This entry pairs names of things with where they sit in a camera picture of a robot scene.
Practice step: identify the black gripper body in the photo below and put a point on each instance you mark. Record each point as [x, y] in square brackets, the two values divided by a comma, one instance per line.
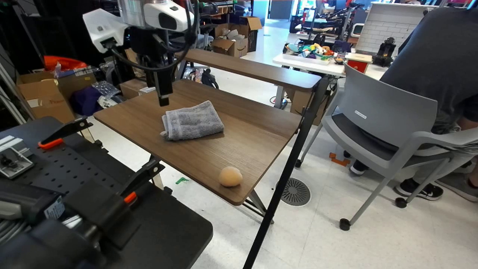
[157, 49]

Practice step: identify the grey towel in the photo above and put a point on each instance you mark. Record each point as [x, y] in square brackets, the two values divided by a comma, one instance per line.
[191, 119]

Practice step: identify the tan round plush toy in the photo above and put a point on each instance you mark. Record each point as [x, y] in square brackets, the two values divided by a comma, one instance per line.
[230, 176]

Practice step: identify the colourful toy pile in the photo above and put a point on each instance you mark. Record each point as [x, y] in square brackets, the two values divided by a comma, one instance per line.
[314, 49]

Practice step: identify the small cardboard box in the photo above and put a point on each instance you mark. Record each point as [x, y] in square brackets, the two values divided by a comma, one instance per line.
[131, 88]

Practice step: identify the dark blue bag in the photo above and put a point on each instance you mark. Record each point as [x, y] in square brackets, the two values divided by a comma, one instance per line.
[209, 78]

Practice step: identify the white game controller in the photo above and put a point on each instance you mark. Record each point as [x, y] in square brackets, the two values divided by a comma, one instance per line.
[107, 101]

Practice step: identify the open cardboard box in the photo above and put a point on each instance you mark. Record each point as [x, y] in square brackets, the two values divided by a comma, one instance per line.
[254, 24]
[228, 46]

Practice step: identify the purple bag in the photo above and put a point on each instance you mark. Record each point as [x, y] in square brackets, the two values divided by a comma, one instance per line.
[84, 98]

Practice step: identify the orange fabric item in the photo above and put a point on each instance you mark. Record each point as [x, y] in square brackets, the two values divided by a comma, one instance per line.
[61, 61]

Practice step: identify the orange black bar clamp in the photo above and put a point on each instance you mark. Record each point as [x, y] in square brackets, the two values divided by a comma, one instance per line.
[130, 197]
[49, 143]

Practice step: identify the large cardboard box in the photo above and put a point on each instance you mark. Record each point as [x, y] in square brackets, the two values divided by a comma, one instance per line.
[42, 97]

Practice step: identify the plain cardboard box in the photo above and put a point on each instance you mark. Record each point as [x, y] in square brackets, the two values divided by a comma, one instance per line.
[300, 98]

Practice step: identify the white table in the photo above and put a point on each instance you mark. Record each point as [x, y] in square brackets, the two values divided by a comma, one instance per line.
[308, 63]

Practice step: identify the black metal pole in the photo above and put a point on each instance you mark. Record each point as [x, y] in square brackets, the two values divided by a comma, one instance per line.
[293, 149]

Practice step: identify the round floor drain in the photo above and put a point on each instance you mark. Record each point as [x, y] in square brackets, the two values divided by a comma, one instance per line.
[296, 191]

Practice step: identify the photo card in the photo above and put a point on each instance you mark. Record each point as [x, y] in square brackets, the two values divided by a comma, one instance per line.
[13, 161]

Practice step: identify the red box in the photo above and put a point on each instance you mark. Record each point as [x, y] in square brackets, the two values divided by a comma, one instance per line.
[358, 63]

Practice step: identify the black desk object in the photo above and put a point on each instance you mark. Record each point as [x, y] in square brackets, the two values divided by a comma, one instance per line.
[385, 52]

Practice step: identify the grey office chair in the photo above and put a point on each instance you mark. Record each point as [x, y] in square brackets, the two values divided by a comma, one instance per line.
[388, 106]

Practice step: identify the whiteboard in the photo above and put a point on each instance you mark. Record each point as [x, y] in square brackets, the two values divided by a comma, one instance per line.
[393, 24]

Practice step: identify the seated person grey shirt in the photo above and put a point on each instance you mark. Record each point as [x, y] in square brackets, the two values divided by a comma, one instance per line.
[438, 60]

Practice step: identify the table leg frame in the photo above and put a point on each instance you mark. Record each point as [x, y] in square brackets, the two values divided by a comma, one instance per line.
[255, 203]

